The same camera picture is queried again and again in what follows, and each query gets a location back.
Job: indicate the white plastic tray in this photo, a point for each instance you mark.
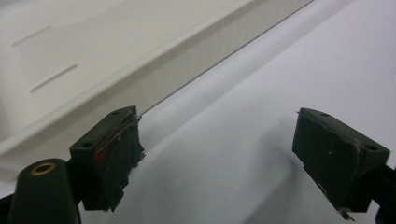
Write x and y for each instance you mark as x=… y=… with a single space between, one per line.
x=93 y=56

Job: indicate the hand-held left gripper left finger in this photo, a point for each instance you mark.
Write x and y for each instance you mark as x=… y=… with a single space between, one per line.
x=106 y=161

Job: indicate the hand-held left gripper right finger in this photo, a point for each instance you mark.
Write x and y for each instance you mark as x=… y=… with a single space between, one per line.
x=333 y=161

